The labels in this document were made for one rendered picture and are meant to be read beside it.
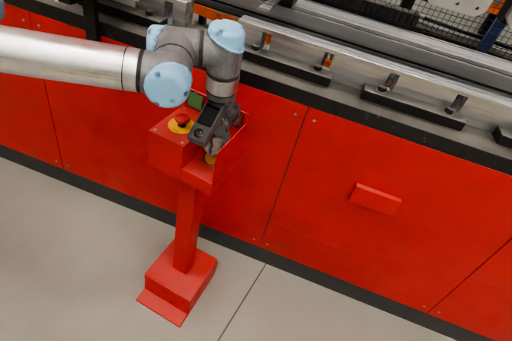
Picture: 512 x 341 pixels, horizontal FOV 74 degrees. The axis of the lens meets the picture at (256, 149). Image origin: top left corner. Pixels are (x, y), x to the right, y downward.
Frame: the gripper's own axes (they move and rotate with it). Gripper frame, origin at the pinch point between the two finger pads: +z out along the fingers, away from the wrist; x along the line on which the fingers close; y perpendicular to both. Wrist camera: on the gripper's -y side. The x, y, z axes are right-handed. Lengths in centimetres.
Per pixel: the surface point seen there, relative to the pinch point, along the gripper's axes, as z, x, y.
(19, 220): 72, 78, -18
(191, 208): 22.3, 2.9, -3.4
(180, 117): -7.7, 9.8, 0.4
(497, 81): -15, -68, 74
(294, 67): -14.3, -7.7, 33.5
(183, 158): -1.0, 4.5, -6.0
